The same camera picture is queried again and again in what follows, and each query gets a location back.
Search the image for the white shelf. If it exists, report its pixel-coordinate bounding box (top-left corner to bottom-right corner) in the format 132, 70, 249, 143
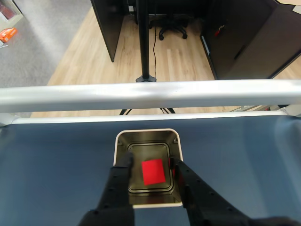
0, 0, 24, 24

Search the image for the black office chair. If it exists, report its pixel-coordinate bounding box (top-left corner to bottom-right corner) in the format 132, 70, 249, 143
149, 14, 189, 41

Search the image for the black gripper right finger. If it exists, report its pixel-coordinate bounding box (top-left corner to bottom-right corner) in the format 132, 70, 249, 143
169, 157, 254, 226

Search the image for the silver metal table rail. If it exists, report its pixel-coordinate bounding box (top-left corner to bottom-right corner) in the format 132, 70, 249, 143
0, 79, 301, 114

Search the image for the black floor cable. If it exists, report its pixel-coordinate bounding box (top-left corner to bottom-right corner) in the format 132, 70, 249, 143
152, 25, 158, 79

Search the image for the red cube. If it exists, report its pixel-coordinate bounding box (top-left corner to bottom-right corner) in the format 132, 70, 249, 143
141, 159, 166, 186

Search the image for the beige square metal container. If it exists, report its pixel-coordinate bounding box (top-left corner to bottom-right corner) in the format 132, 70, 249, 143
113, 128, 184, 209

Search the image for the black tripod stand pole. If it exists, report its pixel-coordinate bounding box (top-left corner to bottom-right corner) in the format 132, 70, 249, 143
119, 0, 177, 116

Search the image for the orange box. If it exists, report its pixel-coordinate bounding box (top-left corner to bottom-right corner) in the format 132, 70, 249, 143
0, 27, 19, 43

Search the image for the dark table cover sheet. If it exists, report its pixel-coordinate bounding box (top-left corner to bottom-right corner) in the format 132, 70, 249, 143
0, 115, 301, 226

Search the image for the dark office partition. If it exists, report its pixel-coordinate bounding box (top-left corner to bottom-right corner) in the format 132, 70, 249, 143
90, 0, 125, 63
199, 0, 301, 81

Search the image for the red key tag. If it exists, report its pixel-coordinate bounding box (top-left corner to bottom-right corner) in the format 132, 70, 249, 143
214, 24, 227, 37

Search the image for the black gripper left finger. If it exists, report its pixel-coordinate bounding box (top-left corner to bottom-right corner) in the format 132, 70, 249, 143
79, 152, 135, 226

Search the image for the silver table edge strip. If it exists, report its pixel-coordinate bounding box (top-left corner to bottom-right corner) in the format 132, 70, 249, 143
0, 109, 301, 128

